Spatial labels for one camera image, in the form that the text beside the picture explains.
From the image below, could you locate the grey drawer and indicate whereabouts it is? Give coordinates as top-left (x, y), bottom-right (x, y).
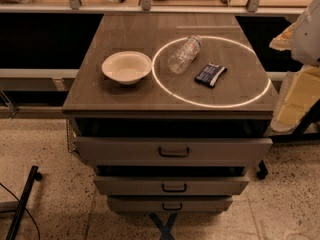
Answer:
top-left (75, 137), bottom-right (272, 167)
top-left (107, 196), bottom-right (233, 212)
top-left (94, 176), bottom-right (249, 196)

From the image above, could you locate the black caster wheel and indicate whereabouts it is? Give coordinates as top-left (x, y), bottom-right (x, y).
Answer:
top-left (256, 160), bottom-right (268, 180)

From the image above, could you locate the black floor cable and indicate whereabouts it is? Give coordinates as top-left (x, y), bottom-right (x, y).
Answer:
top-left (0, 182), bottom-right (42, 240)

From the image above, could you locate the grey wooden drawer cabinet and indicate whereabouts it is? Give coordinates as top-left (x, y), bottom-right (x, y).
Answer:
top-left (61, 13), bottom-right (280, 215)

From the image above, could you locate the wire mesh basket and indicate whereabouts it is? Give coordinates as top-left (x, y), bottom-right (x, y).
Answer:
top-left (66, 119), bottom-right (76, 153)

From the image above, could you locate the dark blue snack packet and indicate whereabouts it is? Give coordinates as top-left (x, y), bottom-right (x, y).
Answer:
top-left (194, 63), bottom-right (227, 88)

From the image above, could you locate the black metal stand leg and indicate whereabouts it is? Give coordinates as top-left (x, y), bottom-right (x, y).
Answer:
top-left (6, 166), bottom-right (42, 240)

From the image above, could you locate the grey metal railing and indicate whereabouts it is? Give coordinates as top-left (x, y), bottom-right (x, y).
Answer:
top-left (0, 0), bottom-right (312, 15)

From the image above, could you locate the white bowl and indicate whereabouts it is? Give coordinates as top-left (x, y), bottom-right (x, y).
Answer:
top-left (102, 51), bottom-right (152, 85)

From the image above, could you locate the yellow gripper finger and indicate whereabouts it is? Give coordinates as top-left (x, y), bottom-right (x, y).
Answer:
top-left (271, 65), bottom-right (320, 132)
top-left (269, 23), bottom-right (295, 51)

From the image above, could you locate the clear plastic water bottle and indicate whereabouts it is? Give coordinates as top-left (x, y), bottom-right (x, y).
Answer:
top-left (168, 35), bottom-right (202, 74)

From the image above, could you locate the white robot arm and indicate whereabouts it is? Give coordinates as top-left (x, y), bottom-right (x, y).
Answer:
top-left (269, 0), bottom-right (320, 132)

